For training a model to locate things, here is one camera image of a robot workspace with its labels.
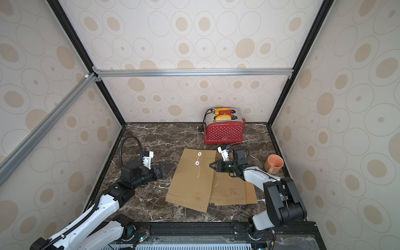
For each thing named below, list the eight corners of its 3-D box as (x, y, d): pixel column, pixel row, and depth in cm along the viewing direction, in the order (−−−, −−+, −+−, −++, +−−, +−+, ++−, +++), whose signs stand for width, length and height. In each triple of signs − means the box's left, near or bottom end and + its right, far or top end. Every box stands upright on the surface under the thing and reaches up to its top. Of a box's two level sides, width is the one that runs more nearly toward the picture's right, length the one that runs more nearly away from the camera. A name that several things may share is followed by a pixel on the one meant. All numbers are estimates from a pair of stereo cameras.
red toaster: (203, 145, 109) (203, 123, 93) (203, 129, 119) (203, 107, 102) (240, 145, 109) (246, 123, 93) (237, 129, 119) (242, 107, 102)
